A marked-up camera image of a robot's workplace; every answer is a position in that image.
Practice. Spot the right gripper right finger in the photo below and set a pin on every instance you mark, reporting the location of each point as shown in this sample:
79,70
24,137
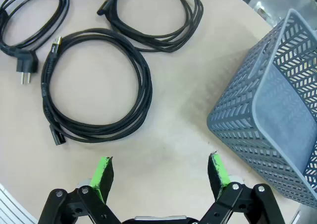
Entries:
219,174

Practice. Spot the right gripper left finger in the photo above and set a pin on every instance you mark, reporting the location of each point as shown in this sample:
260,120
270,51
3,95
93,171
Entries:
100,174

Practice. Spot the white slatted platform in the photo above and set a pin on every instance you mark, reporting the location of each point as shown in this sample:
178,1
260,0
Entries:
10,209

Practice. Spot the grey plastic lattice basket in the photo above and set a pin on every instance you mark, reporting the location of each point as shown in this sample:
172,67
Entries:
280,105

